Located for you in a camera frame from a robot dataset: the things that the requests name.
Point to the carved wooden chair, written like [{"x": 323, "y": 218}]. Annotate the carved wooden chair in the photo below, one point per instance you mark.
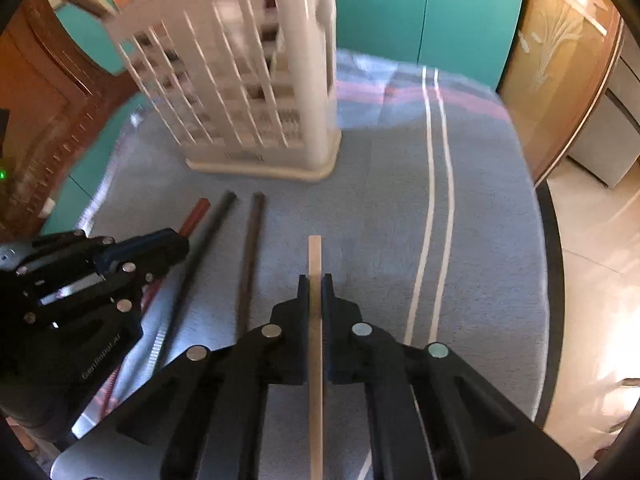
[{"x": 45, "y": 110}]

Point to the dark brown chopstick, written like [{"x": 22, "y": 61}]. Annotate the dark brown chopstick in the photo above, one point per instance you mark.
[{"x": 200, "y": 260}]

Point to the white plastic utensil holder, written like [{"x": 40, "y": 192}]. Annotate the white plastic utensil holder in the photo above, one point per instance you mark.
[{"x": 320, "y": 110}]

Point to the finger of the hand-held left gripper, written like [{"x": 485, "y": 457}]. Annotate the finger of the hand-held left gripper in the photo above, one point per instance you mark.
[
  {"x": 115, "y": 290},
  {"x": 155, "y": 247}
]

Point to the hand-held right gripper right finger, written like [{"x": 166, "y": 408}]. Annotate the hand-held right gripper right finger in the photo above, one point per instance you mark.
[{"x": 329, "y": 330}]

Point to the teal cabinet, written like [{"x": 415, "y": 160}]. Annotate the teal cabinet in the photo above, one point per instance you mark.
[{"x": 400, "y": 10}]

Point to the grey striped blanket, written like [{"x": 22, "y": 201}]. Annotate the grey striped blanket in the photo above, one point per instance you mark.
[{"x": 380, "y": 210}]

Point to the red-brown chopstick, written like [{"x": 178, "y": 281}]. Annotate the red-brown chopstick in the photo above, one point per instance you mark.
[
  {"x": 197, "y": 212},
  {"x": 250, "y": 260}
]

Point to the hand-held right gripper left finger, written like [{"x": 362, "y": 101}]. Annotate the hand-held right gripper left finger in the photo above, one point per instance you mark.
[{"x": 302, "y": 320}]

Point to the wooden frame glass door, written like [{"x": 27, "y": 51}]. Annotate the wooden frame glass door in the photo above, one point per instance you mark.
[{"x": 550, "y": 85}]

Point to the grey cabinet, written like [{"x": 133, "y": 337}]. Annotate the grey cabinet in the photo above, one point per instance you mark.
[{"x": 615, "y": 135}]

